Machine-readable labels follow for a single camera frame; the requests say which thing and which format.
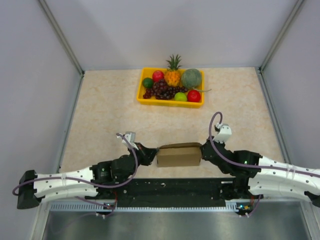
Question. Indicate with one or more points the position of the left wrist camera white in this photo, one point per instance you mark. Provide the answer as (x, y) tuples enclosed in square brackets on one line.
[(129, 141)]

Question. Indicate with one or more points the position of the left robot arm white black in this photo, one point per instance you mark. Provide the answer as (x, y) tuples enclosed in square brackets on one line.
[(35, 188)]

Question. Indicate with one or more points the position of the red apple at back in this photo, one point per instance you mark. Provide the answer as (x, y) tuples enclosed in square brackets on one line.
[(157, 76)]

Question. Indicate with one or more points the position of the purple grape bunch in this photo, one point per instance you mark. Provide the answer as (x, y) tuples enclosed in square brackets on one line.
[(162, 91)]

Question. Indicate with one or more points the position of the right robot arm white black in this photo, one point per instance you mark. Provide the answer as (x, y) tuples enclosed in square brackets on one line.
[(256, 174)]

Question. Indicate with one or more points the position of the red tomato fruit front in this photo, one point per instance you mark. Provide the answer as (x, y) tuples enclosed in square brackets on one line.
[(194, 96)]

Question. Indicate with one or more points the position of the green netted melon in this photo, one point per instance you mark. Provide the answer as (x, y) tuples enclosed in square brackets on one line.
[(191, 78)]

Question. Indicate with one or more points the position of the right aluminium frame post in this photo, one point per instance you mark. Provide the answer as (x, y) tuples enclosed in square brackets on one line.
[(298, 6)]

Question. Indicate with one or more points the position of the dark green lime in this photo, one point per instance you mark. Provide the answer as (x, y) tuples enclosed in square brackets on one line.
[(148, 82)]

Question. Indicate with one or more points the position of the light green apple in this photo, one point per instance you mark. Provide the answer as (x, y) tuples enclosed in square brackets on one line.
[(180, 97)]

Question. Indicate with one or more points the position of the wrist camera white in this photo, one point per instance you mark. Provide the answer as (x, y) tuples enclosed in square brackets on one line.
[(129, 141), (224, 132)]

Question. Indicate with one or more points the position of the white cable duct strip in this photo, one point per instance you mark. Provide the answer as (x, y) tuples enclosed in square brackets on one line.
[(81, 206)]

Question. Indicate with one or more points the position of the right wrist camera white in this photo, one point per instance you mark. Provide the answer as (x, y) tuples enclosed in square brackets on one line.
[(224, 132)]

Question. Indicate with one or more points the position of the brown cardboard box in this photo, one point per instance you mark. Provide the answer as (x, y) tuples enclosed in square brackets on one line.
[(186, 154)]

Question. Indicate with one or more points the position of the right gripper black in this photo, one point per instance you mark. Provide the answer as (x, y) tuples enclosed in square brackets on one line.
[(207, 141)]

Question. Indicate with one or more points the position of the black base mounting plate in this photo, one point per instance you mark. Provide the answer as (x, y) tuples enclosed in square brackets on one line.
[(176, 192)]

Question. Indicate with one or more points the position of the pineapple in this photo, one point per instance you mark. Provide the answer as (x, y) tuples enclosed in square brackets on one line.
[(172, 75)]

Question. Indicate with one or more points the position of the left aluminium frame post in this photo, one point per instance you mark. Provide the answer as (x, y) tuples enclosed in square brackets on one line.
[(60, 35)]

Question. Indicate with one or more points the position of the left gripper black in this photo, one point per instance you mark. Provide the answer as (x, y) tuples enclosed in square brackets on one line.
[(147, 155)]

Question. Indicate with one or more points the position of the aluminium frame post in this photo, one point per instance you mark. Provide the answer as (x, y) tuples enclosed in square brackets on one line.
[(298, 6), (60, 35)]

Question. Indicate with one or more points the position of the yellow plastic tray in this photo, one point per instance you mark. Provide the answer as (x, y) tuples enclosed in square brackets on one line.
[(147, 72)]

